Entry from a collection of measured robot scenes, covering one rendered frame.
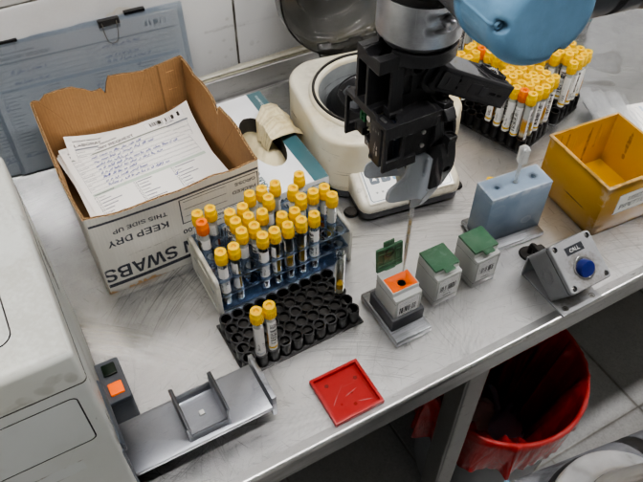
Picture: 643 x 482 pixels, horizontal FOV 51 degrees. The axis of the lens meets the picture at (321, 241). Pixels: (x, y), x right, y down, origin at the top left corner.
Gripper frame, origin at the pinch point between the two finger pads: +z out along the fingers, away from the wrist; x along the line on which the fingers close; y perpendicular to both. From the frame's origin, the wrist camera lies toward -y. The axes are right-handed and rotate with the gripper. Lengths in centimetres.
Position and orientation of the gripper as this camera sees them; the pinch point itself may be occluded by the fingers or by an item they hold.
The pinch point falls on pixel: (414, 191)
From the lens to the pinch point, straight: 75.3
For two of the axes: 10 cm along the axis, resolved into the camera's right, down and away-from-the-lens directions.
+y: -8.7, 3.6, -3.3
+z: 0.0, 6.7, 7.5
